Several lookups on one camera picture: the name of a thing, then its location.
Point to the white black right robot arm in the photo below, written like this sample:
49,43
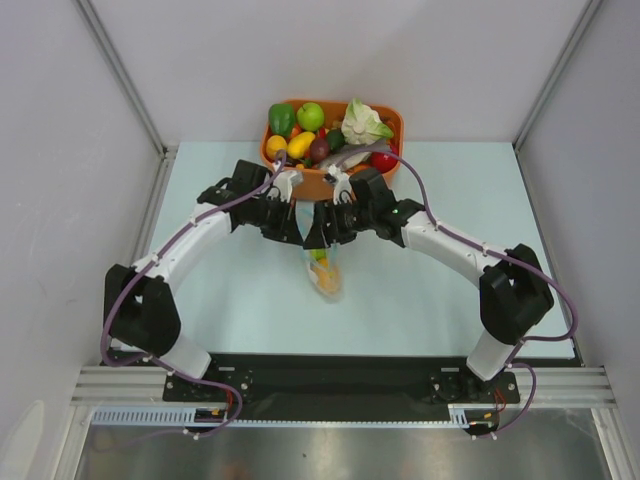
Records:
513,297

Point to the white green fake cabbage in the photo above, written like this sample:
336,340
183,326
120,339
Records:
362,125

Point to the grey slotted cable duct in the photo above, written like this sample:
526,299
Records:
209,417

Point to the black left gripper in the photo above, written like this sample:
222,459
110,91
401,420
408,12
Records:
287,229

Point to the aluminium corner post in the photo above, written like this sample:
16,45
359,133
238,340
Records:
108,50
573,42

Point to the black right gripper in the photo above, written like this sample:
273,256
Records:
325,227

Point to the dark green fake avocado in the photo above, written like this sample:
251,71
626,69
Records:
335,139

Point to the dark purple fake fruit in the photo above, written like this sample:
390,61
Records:
319,150

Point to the orange plastic basket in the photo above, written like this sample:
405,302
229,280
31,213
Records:
314,188

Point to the orange fake orange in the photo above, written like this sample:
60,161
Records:
329,281

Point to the clear zip top bag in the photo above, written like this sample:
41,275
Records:
304,219

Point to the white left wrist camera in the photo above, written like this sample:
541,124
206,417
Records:
285,184

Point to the yellow fake mango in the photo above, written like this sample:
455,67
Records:
299,145

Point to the left aluminium corner post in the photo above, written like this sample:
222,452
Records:
108,50

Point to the right aluminium corner post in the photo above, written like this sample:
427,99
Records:
573,42

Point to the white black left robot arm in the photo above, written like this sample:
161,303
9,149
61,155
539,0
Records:
140,310

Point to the light green fake fruit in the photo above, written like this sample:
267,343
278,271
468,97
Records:
319,254

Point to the red fake apple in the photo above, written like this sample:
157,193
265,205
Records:
383,162

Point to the yellow fake lemon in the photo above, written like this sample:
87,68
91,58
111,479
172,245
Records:
274,144

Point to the green fake bell pepper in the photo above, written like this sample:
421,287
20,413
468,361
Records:
282,119

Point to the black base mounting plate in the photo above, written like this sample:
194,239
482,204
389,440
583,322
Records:
351,403

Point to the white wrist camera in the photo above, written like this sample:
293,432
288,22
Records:
285,184
340,183

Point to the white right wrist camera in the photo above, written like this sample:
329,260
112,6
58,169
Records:
340,183

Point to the grey fake fish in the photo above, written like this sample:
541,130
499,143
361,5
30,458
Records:
351,155

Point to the green fake apple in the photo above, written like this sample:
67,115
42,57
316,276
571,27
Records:
310,116

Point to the aluminium front frame rail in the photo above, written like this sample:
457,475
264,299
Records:
550,387

